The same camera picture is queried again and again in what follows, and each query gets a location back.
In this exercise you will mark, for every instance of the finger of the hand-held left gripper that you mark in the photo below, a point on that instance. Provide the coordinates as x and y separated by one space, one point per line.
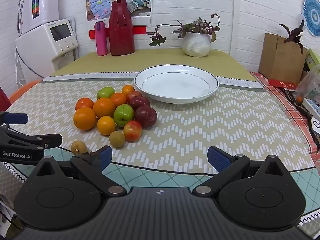
47 139
16 118

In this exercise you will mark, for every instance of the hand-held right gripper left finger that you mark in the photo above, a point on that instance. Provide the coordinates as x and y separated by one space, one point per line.
106 156

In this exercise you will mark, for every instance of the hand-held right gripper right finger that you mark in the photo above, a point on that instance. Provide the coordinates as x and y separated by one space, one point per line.
217 158

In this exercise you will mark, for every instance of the red yellow apple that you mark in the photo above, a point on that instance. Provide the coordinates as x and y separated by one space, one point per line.
132 130

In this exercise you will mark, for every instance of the green apple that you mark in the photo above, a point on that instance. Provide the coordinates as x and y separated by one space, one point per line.
105 92
123 115

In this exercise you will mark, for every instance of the tangerine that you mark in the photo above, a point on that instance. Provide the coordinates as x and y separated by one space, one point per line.
118 98
83 103

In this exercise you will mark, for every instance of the white plate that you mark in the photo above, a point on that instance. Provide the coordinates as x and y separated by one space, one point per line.
175 85

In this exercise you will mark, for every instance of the brown longan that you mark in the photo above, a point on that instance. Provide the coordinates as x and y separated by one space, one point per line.
117 139
78 147

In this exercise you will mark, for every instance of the dark red object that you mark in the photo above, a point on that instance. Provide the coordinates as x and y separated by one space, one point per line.
4 100

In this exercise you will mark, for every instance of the orange chair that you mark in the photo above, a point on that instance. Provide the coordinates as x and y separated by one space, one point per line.
22 90

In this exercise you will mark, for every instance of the beige chevron tablecloth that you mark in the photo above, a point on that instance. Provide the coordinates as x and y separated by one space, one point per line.
212 125

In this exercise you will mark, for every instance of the white water dispenser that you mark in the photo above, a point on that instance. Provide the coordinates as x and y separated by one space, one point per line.
37 52

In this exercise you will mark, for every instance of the small orange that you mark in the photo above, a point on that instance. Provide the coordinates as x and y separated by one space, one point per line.
128 89

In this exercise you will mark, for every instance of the red checked cloth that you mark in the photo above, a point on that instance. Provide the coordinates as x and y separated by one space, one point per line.
282 105

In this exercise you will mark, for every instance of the red envelope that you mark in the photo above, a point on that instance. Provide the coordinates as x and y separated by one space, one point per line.
282 84

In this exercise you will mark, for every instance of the white box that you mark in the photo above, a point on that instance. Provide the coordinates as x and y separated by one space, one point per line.
312 107

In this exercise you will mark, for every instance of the pink bottle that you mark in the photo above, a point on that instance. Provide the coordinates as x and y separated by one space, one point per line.
101 40

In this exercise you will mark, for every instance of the potted plant white pot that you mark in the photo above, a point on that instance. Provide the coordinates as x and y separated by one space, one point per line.
196 43

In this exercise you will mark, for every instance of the cardboard box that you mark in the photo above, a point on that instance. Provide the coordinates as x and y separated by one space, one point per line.
277 57

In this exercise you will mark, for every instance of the clear plastic bag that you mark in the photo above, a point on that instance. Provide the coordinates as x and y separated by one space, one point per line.
310 85

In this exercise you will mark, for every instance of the red thermos jug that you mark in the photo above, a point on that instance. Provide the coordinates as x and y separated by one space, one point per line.
121 30

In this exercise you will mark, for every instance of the green box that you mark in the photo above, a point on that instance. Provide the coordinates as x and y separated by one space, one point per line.
313 58

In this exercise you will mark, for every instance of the dark purple plant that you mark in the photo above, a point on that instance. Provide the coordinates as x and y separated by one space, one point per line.
295 33

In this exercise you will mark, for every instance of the white wall water purifier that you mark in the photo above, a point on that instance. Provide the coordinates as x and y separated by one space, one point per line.
47 2

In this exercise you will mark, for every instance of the wall poster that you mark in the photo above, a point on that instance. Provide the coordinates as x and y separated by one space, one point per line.
100 5

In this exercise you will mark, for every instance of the white wall pipe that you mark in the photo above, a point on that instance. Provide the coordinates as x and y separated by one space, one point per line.
233 17

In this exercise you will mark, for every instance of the blue round wall decoration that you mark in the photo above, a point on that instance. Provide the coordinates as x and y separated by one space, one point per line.
313 15

